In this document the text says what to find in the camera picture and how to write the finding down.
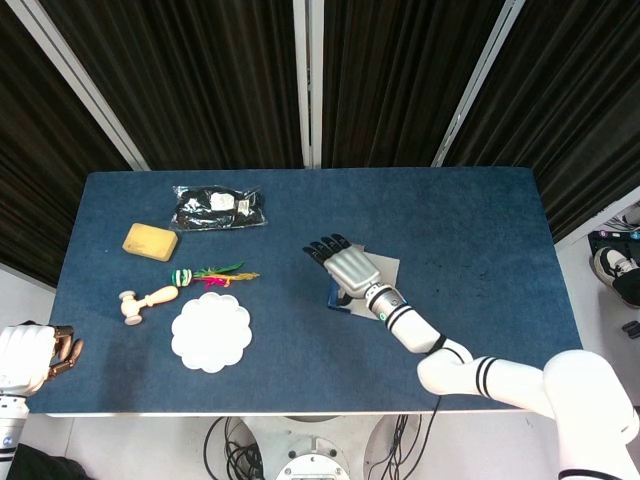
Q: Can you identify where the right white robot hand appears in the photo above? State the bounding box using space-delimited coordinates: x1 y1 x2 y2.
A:
303 232 389 307

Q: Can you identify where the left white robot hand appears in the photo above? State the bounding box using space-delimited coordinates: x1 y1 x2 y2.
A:
0 322 85 399

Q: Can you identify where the blue rectangular box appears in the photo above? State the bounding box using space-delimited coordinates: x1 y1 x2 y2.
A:
325 242 403 319

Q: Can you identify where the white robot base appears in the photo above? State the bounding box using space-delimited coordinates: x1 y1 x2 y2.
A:
238 414 401 480

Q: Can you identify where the dark blue cloth-covered table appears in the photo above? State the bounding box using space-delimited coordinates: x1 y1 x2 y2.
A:
27 167 594 417

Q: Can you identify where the black bag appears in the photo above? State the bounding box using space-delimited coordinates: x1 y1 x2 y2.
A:
7 443 94 480

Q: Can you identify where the small wooden mallet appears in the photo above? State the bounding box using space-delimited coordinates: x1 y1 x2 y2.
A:
118 285 180 327

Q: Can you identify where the black item in plastic bag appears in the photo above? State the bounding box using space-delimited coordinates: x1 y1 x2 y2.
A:
170 184 270 232

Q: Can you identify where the white flower-shaped plate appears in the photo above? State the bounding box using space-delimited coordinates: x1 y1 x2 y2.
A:
170 292 254 374

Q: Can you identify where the colourful feather shuttlecock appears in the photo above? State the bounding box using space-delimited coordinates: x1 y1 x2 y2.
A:
171 259 261 289

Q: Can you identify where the yellow sponge block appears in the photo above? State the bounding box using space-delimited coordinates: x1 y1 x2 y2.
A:
121 222 180 262

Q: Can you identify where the dark pleated curtain panel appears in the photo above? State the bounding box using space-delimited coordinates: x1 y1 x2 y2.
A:
0 0 132 289
322 0 507 169
38 0 306 172
443 0 640 242

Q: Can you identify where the black device with coloured buttons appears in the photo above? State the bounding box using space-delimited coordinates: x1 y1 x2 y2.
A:
587 227 640 261

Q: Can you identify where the white and black sneaker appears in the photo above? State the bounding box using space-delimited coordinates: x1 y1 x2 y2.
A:
592 246 636 287

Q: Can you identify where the black trouser leg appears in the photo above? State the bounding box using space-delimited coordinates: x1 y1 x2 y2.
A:
610 267 640 307

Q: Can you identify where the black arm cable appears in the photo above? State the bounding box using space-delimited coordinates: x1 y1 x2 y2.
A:
394 335 450 480

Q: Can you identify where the black floor cable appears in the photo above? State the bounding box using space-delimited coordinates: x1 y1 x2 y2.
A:
367 413 424 480

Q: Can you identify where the white partition post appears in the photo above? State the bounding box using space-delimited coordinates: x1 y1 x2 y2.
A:
4 0 151 172
292 0 325 169
430 0 526 169

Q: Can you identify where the black cable bundle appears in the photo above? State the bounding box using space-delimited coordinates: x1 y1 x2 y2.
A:
203 415 264 480

